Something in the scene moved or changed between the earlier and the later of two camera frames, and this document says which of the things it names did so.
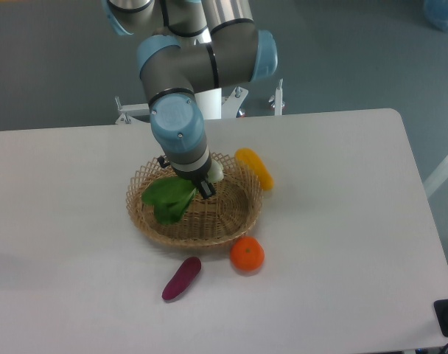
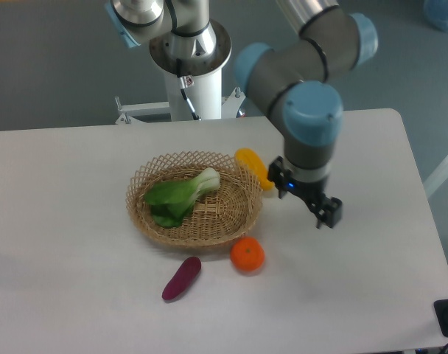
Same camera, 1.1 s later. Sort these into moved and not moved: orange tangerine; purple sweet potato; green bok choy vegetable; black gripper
Moved: black gripper
Not moved: green bok choy vegetable; orange tangerine; purple sweet potato
